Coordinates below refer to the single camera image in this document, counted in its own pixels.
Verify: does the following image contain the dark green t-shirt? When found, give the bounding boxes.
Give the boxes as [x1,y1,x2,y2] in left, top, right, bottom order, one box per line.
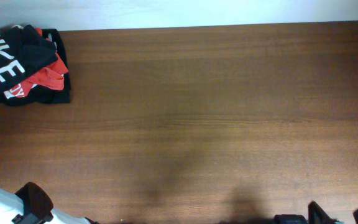
[0,25,57,93]

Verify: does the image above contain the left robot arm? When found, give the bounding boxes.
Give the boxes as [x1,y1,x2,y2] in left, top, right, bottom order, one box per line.
[0,182,97,224]

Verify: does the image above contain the red printed t-shirt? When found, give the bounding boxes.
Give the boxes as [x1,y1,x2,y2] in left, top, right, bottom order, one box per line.
[4,38,69,99]

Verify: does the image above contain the black folded garment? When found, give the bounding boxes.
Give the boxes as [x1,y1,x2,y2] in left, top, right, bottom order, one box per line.
[0,28,71,106]

